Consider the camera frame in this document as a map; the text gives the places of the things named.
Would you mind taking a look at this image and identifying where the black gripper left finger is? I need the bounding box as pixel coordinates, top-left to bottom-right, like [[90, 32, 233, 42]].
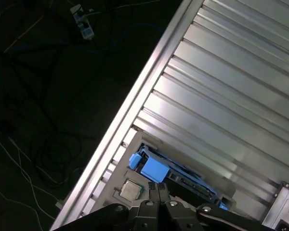
[[50, 182, 168, 231]]

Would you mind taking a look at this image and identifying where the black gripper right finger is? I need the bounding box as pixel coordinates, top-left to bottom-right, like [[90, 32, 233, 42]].
[[158, 182, 265, 231]]

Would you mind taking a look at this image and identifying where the hard disk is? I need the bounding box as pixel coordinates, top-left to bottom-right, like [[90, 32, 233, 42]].
[[129, 144, 229, 211]]

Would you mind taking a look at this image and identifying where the silver CPU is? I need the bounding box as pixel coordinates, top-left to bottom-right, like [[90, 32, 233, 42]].
[[120, 179, 144, 200]]

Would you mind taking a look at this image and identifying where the grey parts rack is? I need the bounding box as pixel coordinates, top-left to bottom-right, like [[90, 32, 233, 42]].
[[83, 132, 236, 218]]

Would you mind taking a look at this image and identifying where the black open PC case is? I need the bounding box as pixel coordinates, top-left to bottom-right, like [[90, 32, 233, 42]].
[[262, 181, 289, 231]]

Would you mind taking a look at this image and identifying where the white power strip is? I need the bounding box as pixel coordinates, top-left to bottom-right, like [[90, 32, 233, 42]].
[[70, 4, 95, 40]]

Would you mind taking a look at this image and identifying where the coiled black cable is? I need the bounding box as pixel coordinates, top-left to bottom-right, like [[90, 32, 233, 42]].
[[30, 133, 84, 190]]

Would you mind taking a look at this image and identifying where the thin white cable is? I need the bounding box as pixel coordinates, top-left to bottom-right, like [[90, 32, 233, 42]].
[[0, 127, 63, 231]]

